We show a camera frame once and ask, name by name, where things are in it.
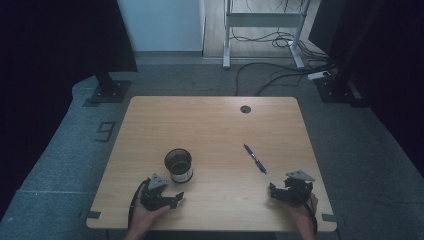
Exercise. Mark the black stand with base plate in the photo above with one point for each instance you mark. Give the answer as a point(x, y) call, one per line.
point(335, 89)
point(110, 90)

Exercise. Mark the black tape strip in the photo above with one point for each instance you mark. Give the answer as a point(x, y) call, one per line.
point(91, 214)
point(329, 217)

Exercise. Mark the person's right hand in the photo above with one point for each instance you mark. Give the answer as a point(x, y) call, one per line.
point(301, 213)

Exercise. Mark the blue pen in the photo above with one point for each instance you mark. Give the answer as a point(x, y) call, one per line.
point(255, 159)

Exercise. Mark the black mesh pen holder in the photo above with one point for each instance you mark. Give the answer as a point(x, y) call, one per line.
point(180, 168)

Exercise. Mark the dark curtain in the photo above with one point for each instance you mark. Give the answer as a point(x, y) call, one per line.
point(383, 66)
point(50, 66)

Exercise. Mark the person's left hand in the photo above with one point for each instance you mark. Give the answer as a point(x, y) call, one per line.
point(145, 216)

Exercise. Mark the white metal desk frame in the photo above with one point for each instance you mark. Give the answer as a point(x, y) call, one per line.
point(263, 19)

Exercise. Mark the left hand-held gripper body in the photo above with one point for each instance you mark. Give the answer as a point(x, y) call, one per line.
point(154, 199)

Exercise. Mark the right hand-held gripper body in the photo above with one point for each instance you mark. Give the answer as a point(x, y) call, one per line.
point(296, 190)

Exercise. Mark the white power strip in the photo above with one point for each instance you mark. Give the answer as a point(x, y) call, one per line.
point(319, 75)

